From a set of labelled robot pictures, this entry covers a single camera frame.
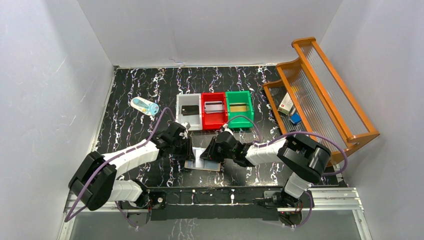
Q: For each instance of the orange wooden shelf rack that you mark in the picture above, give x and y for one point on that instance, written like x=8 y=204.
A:
x=321 y=98

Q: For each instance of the aluminium frame rail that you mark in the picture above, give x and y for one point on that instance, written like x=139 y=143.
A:
x=330 y=194

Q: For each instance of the gold card in green bin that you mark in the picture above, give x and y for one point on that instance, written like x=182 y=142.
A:
x=238 y=107

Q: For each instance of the blue small object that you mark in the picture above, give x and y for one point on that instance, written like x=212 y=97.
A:
x=295 y=119

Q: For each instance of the oval white blue package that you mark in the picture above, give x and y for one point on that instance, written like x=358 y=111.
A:
x=144 y=106

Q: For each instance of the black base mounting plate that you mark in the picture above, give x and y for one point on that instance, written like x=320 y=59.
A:
x=242 y=202

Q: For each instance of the grey cards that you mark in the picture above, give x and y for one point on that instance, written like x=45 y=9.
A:
x=213 y=106

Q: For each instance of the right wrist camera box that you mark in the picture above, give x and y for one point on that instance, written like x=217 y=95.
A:
x=225 y=128

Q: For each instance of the black card in white bin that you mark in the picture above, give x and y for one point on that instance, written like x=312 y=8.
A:
x=190 y=110

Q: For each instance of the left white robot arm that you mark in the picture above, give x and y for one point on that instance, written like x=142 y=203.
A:
x=97 y=182

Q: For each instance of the red plastic bin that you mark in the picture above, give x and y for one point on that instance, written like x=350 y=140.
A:
x=214 y=121

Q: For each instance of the green plastic bin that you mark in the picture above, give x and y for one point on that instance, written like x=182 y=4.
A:
x=240 y=97

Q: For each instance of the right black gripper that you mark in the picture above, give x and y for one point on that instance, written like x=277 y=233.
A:
x=210 y=153

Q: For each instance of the white plastic bin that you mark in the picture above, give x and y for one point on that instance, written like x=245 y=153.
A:
x=189 y=99

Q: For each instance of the white red small box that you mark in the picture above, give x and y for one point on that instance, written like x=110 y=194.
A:
x=286 y=105

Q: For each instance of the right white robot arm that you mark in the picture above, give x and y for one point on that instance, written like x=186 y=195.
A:
x=305 y=157

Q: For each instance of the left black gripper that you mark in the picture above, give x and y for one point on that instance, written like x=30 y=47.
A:
x=187 y=145

